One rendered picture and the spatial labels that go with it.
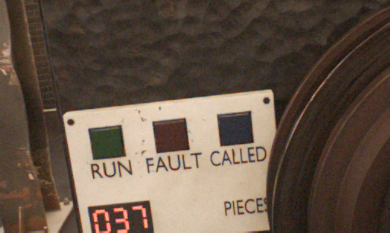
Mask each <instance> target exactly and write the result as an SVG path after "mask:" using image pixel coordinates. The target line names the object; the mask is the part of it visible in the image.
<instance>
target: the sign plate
mask: <svg viewBox="0 0 390 233"><path fill-rule="evenodd" d="M241 113H248V114H249V120H250V125H251V142H241V143H235V144H229V145H223V144H222V134H221V128H220V122H219V117H223V116H229V115H235V114H241ZM180 120H183V121H184V128H185V137H186V142H187V148H185V149H178V150H173V151H161V152H159V151H158V146H157V137H156V133H155V123H163V122H174V121H180ZM63 121H64V125H65V128H66V138H67V142H68V145H69V156H70V159H71V163H72V173H73V176H74V180H75V190H76V193H77V197H78V207H79V211H80V215H81V221H82V228H83V233H100V232H106V231H108V230H107V223H110V230H111V231H108V233H118V232H117V230H126V221H128V222H129V230H126V232H121V233H239V232H252V231H264V230H270V227H269V224H268V220H267V203H266V183H267V166H268V161H269V159H270V151H271V148H272V145H273V140H274V137H275V135H276V117H275V110H274V103H273V92H272V91H271V90H266V91H249V92H244V93H238V94H222V95H216V96H211V97H195V98H190V99H184V100H172V101H162V102H151V103H145V104H135V105H124V106H118V107H108V108H97V109H91V110H75V111H69V112H67V113H65V114H64V115H63ZM108 128H120V138H121V142H122V146H123V155H122V156H110V157H105V158H94V150H93V145H92V138H91V131H92V130H97V129H108ZM137 206H141V207H142V209H145V217H143V215H142V209H134V210H133V207H137ZM119 208H123V210H126V214H127V219H125V217H124V213H123V211H116V212H114V209H119ZM96 210H104V211H105V212H108V215H109V221H106V215H105V212H99V213H96ZM94 213H96V215H97V222H95V221H94ZM117 219H125V222H117V221H116V220H117ZM144 219H146V221H147V224H148V228H146V227H145V224H144ZM95 224H97V225H98V229H99V232H96V228H95Z"/></svg>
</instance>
